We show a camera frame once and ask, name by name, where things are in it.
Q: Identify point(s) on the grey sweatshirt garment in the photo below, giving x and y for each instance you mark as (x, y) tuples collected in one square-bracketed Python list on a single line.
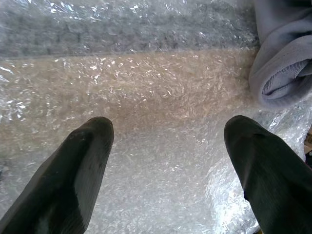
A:
[(282, 58)]

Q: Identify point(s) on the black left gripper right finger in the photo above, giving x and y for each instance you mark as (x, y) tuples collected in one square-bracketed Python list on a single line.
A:
[(270, 170)]

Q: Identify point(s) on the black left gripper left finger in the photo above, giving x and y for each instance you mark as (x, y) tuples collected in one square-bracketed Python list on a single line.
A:
[(63, 175)]

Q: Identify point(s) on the clear bubble wrap sheet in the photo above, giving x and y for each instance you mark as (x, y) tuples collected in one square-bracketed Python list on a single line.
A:
[(151, 97)]

